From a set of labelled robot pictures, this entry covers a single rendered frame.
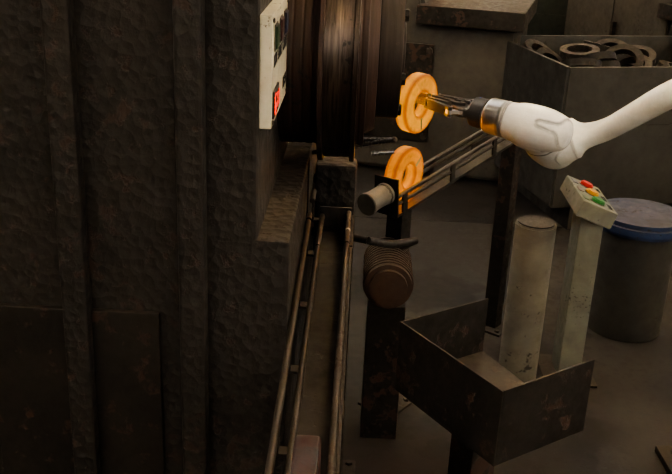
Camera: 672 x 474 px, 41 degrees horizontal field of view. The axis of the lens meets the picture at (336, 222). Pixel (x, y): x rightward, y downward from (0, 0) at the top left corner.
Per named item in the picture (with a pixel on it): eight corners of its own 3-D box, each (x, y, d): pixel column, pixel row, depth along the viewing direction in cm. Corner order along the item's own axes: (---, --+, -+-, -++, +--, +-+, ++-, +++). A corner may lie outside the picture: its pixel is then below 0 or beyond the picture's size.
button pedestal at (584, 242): (546, 389, 276) (573, 200, 254) (533, 351, 298) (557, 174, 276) (598, 392, 276) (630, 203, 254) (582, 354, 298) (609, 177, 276)
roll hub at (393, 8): (374, 132, 177) (382, -14, 167) (374, 99, 203) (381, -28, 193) (402, 133, 177) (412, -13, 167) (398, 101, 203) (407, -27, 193)
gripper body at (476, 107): (477, 132, 219) (444, 123, 224) (493, 126, 225) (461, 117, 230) (481, 102, 216) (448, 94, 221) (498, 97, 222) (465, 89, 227)
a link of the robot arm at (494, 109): (514, 134, 223) (492, 128, 226) (519, 98, 219) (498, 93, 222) (497, 141, 216) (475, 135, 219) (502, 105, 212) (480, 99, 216)
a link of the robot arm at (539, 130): (493, 134, 213) (511, 150, 224) (554, 150, 205) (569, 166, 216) (510, 92, 213) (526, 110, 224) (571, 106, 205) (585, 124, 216)
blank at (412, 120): (394, 81, 224) (405, 84, 222) (428, 64, 235) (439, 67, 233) (393, 139, 231) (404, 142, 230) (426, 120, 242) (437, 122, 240)
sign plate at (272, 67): (258, 129, 144) (259, 14, 137) (275, 93, 168) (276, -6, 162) (272, 129, 144) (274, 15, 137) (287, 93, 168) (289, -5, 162)
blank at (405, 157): (392, 213, 244) (402, 216, 242) (377, 175, 233) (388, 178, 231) (418, 171, 251) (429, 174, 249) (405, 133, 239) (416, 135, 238)
